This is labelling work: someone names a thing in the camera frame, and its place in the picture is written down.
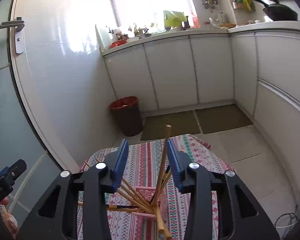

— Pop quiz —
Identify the olive floor mat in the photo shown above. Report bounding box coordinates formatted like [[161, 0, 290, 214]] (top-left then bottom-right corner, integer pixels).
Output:
[[195, 104, 253, 134], [141, 111, 200, 141]]

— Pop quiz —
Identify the left olive floor mat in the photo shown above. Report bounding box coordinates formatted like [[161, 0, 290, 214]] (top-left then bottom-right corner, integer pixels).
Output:
[[141, 111, 200, 141]]

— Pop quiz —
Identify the red lined trash bin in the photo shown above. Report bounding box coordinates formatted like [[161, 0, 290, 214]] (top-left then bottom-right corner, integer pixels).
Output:
[[109, 96, 143, 137]]

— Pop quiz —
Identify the black gold-banded chopstick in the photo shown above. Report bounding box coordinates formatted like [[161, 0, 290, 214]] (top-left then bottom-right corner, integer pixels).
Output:
[[106, 204, 140, 212]]

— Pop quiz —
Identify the silver door handle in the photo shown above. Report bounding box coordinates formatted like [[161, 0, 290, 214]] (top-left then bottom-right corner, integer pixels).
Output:
[[0, 17, 25, 55]]

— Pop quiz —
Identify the embroidered patterned tablecloth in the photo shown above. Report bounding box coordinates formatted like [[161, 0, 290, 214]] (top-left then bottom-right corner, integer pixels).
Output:
[[76, 134, 237, 240]]

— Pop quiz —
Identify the green dish rack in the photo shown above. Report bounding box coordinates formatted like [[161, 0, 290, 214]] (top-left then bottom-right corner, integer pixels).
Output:
[[164, 10, 187, 30]]

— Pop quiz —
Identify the black cable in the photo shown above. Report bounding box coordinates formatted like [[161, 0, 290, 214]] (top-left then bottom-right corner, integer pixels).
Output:
[[273, 212, 299, 233]]

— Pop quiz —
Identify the white cable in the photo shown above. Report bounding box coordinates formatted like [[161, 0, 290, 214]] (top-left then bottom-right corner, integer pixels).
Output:
[[275, 223, 299, 230]]

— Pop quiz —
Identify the pink perforated utensil holder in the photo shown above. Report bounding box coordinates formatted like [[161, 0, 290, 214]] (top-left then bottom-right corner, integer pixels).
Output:
[[131, 186, 169, 222]]

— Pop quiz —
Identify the right olive floor mat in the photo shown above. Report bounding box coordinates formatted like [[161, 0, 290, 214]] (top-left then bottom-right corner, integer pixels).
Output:
[[195, 104, 253, 134]]

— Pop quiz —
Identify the black wok pan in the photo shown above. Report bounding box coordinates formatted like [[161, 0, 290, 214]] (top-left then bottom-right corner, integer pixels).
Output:
[[253, 0, 298, 21]]

